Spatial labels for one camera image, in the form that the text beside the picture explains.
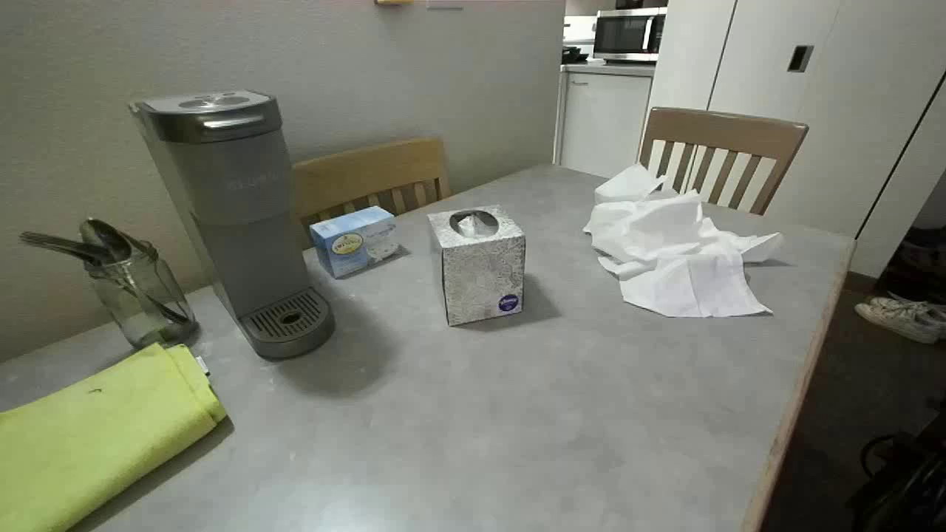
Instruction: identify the pile of white tissues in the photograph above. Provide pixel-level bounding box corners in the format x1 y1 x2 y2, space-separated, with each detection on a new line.
584 165 783 320

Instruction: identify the white kitchen cabinet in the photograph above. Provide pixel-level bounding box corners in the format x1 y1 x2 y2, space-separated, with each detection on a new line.
558 72 650 176

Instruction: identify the lime green folded cloth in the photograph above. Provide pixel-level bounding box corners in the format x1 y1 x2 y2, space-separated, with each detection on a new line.
0 346 227 532

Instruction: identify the clear glass pitcher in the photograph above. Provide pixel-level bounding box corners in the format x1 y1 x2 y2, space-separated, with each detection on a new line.
20 216 201 349

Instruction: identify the small blue cardboard box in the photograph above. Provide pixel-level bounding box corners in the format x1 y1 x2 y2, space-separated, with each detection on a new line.
307 208 400 277

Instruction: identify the white sneaker on floor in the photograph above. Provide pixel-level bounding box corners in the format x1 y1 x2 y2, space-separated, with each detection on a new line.
856 296 946 343

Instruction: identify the grey single-serve coffee maker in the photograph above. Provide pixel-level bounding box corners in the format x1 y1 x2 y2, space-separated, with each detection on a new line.
130 88 335 361

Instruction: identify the wooden chair by wall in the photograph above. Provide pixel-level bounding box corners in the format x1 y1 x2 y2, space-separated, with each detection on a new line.
292 135 449 225

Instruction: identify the wooden slatted chair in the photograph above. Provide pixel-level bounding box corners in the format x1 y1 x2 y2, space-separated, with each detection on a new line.
638 107 807 216

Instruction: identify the microwave oven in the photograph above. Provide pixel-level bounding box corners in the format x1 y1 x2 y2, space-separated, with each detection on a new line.
594 7 668 63

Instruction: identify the grey cube tissue box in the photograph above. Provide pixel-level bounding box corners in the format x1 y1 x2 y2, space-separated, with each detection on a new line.
428 205 527 324

